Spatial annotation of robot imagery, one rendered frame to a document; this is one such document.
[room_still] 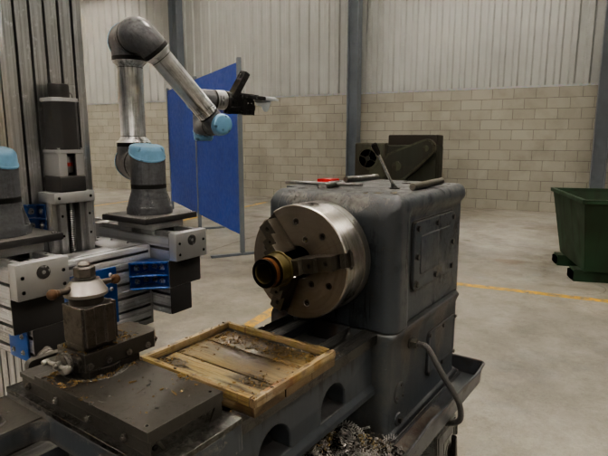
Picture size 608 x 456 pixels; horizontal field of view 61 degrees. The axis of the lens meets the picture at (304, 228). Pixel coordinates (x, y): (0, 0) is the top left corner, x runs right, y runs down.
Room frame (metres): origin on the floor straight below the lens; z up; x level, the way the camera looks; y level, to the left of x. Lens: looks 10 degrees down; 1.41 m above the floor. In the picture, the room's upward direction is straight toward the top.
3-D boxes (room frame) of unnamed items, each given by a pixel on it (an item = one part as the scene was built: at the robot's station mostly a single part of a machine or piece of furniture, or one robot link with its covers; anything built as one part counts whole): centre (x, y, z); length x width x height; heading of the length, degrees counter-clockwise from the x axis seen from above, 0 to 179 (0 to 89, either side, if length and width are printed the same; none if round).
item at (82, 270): (0.94, 0.41, 1.17); 0.04 x 0.04 x 0.03
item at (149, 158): (1.75, 0.53, 1.33); 0.13 x 0.12 x 0.14; 35
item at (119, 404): (0.90, 0.36, 0.95); 0.43 x 0.17 x 0.05; 55
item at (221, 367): (1.16, 0.16, 0.89); 0.36 x 0.30 x 0.04; 55
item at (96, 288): (0.94, 0.41, 1.13); 0.08 x 0.08 x 0.03
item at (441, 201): (1.74, -0.23, 1.06); 0.59 x 0.48 x 0.39; 145
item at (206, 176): (8.05, 1.65, 1.18); 4.12 x 0.80 x 2.35; 26
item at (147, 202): (1.74, 0.53, 1.21); 0.15 x 0.15 x 0.10
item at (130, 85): (1.85, 0.60, 1.54); 0.15 x 0.12 x 0.55; 35
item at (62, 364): (0.96, 0.40, 0.99); 0.20 x 0.10 x 0.05; 145
